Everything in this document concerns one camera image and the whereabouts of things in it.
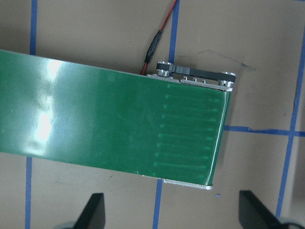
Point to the green conveyor belt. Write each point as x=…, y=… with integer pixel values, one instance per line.
x=146, y=125

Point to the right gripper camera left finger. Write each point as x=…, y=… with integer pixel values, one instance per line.
x=93, y=215

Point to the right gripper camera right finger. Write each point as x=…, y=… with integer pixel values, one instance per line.
x=253, y=214

